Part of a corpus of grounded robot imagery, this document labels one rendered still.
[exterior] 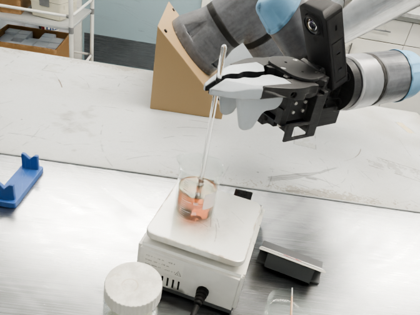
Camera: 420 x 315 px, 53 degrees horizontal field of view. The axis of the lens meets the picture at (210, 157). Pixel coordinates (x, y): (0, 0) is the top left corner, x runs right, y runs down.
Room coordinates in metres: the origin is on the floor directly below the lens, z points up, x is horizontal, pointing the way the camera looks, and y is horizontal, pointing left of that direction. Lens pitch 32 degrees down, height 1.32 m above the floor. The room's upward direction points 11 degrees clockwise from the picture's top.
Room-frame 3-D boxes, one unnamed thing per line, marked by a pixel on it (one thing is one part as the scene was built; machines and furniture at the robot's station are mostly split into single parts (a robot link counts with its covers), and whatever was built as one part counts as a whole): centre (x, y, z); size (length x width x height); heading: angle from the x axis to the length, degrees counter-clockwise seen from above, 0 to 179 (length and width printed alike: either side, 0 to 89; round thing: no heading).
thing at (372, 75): (0.56, -0.17, 1.14); 0.08 x 0.05 x 0.08; 38
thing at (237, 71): (0.46, -0.01, 1.13); 0.09 x 0.03 x 0.06; 127
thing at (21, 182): (0.50, 0.28, 0.92); 0.10 x 0.03 x 0.04; 1
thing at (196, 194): (0.41, 0.01, 1.02); 0.06 x 0.05 x 0.08; 71
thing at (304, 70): (0.51, -0.10, 1.13); 0.12 x 0.08 x 0.09; 128
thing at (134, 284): (0.29, 0.05, 0.94); 0.06 x 0.06 x 0.08
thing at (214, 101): (0.42, 0.01, 1.10); 0.01 x 0.01 x 0.20
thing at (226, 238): (0.41, -0.01, 0.98); 0.12 x 0.12 x 0.01; 79
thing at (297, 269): (0.44, -0.14, 0.92); 0.09 x 0.06 x 0.04; 75
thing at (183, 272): (0.43, -0.02, 0.94); 0.22 x 0.13 x 0.08; 169
